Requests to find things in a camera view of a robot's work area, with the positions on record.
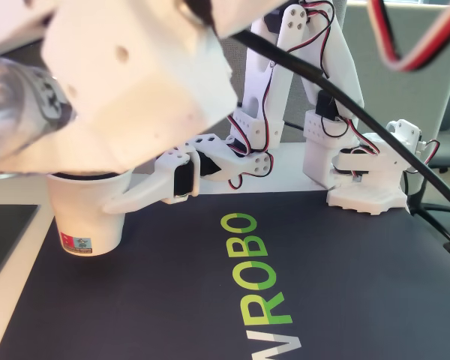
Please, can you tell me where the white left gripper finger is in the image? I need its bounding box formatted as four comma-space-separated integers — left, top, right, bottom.
0, 0, 57, 53

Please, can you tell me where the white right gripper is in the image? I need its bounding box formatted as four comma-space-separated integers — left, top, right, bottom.
101, 133, 275, 215

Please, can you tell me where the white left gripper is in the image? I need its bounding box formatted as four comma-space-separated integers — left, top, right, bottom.
0, 0, 239, 176

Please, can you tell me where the white paper cup printed label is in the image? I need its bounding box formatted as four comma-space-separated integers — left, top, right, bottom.
44, 168, 134, 257

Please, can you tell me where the clear plastic water bottle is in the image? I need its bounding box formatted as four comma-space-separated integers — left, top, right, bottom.
0, 55, 78, 177

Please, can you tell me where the black WOWROBO mat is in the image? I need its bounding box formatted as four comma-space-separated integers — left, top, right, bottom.
0, 189, 450, 360

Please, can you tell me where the black USB cable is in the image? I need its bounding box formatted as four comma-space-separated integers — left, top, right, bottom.
230, 28, 450, 222

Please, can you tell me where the red black white servo wire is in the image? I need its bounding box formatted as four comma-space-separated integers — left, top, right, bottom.
366, 0, 450, 73

